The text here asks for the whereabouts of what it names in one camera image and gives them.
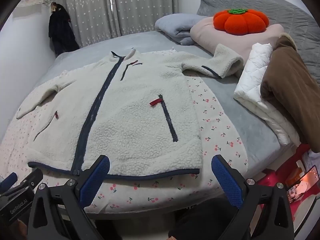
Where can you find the pink folded blanket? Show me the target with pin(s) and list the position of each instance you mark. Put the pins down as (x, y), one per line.
(206, 36)

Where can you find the grey dotted curtain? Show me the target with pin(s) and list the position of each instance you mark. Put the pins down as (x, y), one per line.
(93, 21)

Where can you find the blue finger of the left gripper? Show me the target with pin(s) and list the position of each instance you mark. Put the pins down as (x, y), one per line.
(8, 182)

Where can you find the black hanging coat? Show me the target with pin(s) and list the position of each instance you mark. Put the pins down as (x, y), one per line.
(60, 31)

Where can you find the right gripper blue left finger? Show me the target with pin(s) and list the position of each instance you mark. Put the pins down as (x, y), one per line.
(90, 181)

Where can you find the white fleece zip jacket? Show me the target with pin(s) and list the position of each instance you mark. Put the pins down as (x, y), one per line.
(136, 110)

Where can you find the grey quilted pillow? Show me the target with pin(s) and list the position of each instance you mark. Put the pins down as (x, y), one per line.
(296, 22)

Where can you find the brown folded garment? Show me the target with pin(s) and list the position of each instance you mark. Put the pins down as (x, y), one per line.
(289, 87)

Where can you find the smartphone with lit screen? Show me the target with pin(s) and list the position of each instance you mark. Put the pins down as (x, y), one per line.
(303, 185)

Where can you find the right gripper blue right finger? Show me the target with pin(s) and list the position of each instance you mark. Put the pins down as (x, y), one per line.
(230, 180)

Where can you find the cherry print white blanket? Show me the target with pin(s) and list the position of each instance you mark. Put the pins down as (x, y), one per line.
(218, 136)

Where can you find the light blue folded blanket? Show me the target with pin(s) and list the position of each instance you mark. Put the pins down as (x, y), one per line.
(177, 27)

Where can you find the orange pumpkin plush cushion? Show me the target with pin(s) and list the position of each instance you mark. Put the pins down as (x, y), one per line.
(240, 21)

